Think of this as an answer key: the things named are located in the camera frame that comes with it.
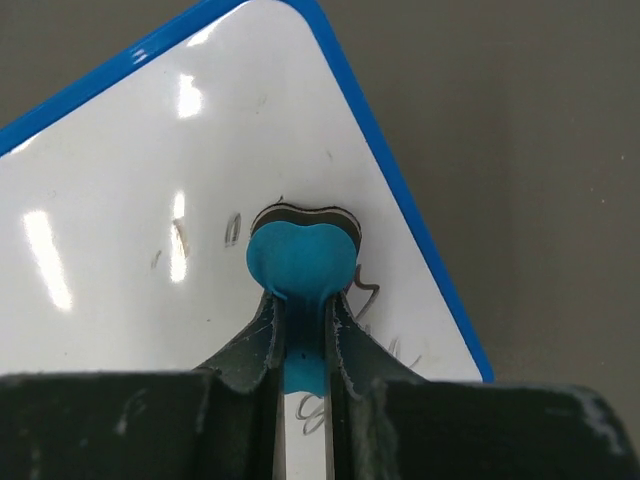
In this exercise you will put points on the blue framed whiteboard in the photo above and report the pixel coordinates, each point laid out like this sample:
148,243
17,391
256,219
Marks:
127,201

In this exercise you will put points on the blue felt eraser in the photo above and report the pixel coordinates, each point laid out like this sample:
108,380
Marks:
304,257

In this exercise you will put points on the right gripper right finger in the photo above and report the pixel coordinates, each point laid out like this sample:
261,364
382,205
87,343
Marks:
383,421

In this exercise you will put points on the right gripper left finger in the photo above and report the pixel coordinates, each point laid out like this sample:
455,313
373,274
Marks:
221,420

